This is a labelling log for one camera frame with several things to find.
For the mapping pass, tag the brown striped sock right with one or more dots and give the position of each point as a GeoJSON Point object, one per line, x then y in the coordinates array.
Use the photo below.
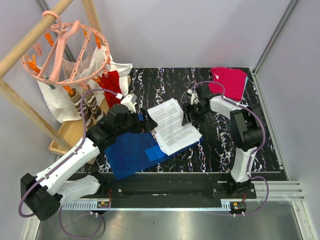
{"type": "Point", "coordinates": [94, 108]}

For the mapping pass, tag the blue plastic folder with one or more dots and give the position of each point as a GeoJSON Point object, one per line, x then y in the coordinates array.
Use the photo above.
{"type": "Point", "coordinates": [132, 153]}

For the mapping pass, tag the brown striped sock left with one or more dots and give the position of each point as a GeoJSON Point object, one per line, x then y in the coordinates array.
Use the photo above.
{"type": "Point", "coordinates": [75, 98]}

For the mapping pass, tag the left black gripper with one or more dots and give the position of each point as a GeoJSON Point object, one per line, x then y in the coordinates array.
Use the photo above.
{"type": "Point", "coordinates": [150, 124]}

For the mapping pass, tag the white paper files stack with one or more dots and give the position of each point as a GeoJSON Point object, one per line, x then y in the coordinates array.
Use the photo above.
{"type": "Point", "coordinates": [170, 134]}

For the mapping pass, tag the teal folded t-shirt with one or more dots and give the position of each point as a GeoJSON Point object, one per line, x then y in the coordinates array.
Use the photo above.
{"type": "Point", "coordinates": [246, 85]}

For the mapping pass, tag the wooden drying rack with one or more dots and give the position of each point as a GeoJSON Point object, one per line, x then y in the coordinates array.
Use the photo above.
{"type": "Point", "coordinates": [26, 58]}

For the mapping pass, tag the metal folder clip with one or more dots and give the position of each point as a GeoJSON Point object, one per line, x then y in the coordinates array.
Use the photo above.
{"type": "Point", "coordinates": [153, 135]}

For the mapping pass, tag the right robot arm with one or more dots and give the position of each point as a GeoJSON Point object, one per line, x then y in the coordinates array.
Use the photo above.
{"type": "Point", "coordinates": [246, 130]}

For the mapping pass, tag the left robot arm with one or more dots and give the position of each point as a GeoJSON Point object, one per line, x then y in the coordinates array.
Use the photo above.
{"type": "Point", "coordinates": [45, 192]}

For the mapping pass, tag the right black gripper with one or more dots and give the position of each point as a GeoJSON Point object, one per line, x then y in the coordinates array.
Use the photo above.
{"type": "Point", "coordinates": [188, 108]}

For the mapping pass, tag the aluminium rail frame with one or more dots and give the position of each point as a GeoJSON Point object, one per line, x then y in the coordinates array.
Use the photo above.
{"type": "Point", "coordinates": [279, 212]}

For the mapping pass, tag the brown striped sock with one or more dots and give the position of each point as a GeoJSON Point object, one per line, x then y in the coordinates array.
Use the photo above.
{"type": "Point", "coordinates": [94, 108]}
{"type": "Point", "coordinates": [75, 98]}

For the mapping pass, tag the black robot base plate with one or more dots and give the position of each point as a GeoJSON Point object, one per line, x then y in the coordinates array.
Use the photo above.
{"type": "Point", "coordinates": [161, 192]}

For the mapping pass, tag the white hanging towel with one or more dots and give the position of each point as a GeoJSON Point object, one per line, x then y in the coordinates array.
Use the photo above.
{"type": "Point", "coordinates": [58, 100]}

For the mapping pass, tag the red hanging cloth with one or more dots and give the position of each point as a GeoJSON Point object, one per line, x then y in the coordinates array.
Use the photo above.
{"type": "Point", "coordinates": [111, 82]}

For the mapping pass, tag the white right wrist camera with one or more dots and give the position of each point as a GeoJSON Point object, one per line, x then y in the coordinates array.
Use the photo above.
{"type": "Point", "coordinates": [194, 99]}

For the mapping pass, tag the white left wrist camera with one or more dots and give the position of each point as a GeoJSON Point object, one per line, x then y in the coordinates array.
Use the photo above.
{"type": "Point", "coordinates": [130, 101]}

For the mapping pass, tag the pink folded t-shirt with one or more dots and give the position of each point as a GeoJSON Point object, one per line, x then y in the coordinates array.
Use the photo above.
{"type": "Point", "coordinates": [233, 80]}

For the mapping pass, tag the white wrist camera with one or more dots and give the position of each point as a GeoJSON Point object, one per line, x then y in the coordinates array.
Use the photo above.
{"type": "Point", "coordinates": [194, 99]}
{"type": "Point", "coordinates": [130, 101]}

